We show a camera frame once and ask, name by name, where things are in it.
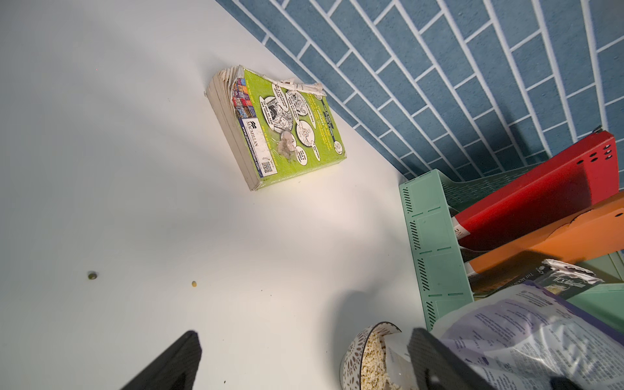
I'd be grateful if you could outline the dark paperback novel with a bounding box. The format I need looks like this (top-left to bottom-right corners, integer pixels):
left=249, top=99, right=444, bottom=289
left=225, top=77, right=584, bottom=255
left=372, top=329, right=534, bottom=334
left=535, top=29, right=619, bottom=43
left=472, top=259, right=604, bottom=299

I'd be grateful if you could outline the orange folder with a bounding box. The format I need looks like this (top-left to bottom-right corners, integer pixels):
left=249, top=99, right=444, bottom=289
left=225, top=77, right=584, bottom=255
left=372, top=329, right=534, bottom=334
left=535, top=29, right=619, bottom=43
left=465, top=192, right=623, bottom=280

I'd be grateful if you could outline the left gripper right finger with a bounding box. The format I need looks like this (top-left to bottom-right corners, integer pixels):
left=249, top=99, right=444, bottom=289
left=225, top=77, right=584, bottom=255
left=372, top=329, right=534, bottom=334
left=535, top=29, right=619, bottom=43
left=407, top=328, right=493, bottom=390

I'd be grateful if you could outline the red folder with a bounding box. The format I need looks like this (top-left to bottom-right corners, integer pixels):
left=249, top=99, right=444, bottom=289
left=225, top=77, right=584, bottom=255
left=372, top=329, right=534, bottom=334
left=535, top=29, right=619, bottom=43
left=453, top=130, right=619, bottom=251

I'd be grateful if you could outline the mint green file organizer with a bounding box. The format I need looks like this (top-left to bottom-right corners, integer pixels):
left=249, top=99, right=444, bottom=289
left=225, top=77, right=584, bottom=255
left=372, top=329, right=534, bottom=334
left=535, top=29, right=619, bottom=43
left=398, top=165, right=624, bottom=332

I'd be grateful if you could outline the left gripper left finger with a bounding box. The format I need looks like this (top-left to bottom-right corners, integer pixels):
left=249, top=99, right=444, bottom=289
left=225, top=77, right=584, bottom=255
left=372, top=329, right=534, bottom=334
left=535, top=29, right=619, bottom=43
left=122, top=331, right=202, bottom=390

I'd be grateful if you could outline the patterned red white bowl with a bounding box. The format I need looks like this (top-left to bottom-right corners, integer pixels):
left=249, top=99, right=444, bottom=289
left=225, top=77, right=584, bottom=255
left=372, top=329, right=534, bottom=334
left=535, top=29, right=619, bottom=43
left=340, top=322, right=401, bottom=389

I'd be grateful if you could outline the oats bag clear purple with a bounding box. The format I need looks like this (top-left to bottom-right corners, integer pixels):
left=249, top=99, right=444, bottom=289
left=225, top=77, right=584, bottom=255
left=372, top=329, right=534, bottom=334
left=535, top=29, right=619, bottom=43
left=384, top=282, right=623, bottom=389

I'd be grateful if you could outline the green comic paperback book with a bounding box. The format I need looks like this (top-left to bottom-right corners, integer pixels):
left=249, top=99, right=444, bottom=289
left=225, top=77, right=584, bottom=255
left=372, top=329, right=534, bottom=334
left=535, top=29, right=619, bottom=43
left=205, top=66, right=346, bottom=191

